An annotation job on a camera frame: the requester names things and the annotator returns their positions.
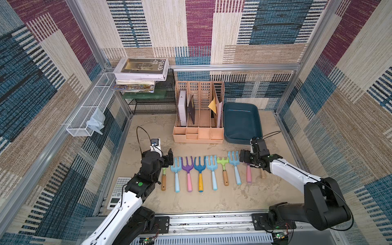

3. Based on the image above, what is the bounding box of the green trowel wooden handle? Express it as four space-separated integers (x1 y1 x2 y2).
217 158 229 186

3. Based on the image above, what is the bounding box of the dark thin book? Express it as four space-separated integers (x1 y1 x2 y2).
187 95 196 125

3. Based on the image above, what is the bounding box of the light blue claw rake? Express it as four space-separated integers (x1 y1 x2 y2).
170 157 182 193

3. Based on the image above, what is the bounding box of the dark teal storage box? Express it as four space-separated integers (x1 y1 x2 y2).
223 102 263 145

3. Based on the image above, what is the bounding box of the black mesh wire shelf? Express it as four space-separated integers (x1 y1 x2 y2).
122 69 176 115

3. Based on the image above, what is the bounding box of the light blue fork rake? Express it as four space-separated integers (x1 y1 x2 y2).
205 155 218 191

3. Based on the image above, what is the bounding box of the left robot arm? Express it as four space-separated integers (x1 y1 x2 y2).
82 148 174 245

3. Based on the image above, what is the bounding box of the blue rake yellow handle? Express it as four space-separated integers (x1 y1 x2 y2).
194 156 206 193

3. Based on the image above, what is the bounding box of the white wire wall basket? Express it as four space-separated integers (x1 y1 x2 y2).
66 72 115 137

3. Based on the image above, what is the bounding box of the purple rake pink handle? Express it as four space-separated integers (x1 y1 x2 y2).
181 157 194 192

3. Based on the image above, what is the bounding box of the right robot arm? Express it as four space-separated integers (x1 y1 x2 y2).
235 137 354 231

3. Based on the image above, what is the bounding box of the purple shovel pink handle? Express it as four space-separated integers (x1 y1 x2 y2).
247 164 252 183

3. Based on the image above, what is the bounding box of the white remote keypad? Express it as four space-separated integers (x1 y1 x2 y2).
107 177 131 210

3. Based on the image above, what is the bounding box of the stack of books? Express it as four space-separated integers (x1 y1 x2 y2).
111 57 169 93

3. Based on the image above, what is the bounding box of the white crumpled cloth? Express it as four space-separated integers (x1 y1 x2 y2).
86 108 106 135

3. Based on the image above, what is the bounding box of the pink plastic desk organizer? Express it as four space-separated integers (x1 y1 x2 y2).
173 81 225 144

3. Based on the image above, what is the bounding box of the white book in organizer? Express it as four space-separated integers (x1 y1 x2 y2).
178 90 187 127

